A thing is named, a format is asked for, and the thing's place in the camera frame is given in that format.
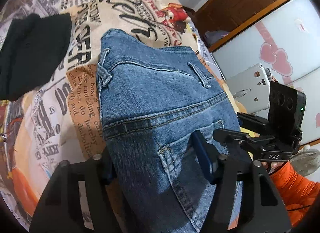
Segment white plastic appliance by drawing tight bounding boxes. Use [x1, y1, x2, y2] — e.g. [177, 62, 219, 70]
[226, 63, 271, 114]

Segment white standing fan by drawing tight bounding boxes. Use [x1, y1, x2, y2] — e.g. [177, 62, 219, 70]
[290, 145, 320, 177]

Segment orange sleeve right forearm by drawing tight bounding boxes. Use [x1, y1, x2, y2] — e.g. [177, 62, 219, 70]
[270, 162, 319, 226]

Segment blue denim jeans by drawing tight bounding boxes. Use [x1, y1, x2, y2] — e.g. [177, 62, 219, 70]
[97, 29, 240, 232]

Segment brown wooden door frame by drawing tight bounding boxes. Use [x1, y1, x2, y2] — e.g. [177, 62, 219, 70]
[185, 0, 290, 52]

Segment black folded garment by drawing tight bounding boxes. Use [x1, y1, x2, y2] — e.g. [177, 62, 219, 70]
[1, 13, 72, 101]

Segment newspaper print bed cover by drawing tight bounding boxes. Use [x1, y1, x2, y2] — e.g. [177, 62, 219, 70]
[1, 0, 228, 229]

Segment person's right hand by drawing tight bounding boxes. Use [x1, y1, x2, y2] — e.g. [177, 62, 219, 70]
[261, 162, 284, 174]

